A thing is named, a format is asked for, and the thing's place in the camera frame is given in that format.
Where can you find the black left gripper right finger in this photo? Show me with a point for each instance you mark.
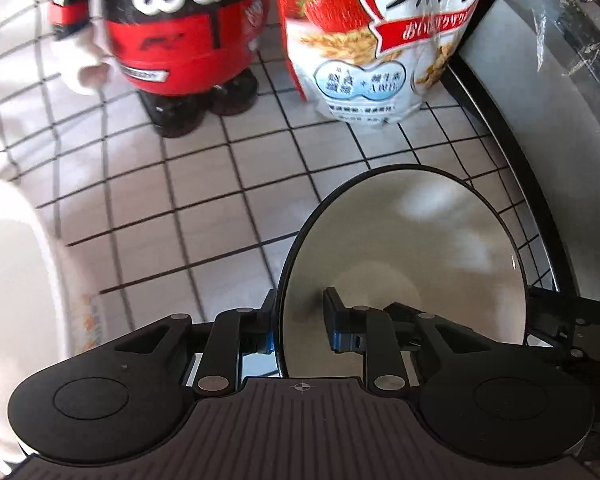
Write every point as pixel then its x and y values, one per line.
pixel 370 333

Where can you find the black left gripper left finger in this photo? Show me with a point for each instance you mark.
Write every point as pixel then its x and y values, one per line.
pixel 235 334

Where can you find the white bowl black rim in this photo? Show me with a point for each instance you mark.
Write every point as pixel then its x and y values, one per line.
pixel 401 233

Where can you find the white black grid tablecloth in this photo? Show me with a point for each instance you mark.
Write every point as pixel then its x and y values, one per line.
pixel 203 223

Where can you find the white plate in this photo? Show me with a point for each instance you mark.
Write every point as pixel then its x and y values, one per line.
pixel 32 316

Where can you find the red cereal bag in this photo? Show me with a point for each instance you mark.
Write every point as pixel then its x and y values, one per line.
pixel 370 62

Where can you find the red white robot figurine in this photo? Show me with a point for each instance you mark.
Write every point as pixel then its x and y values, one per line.
pixel 187 58

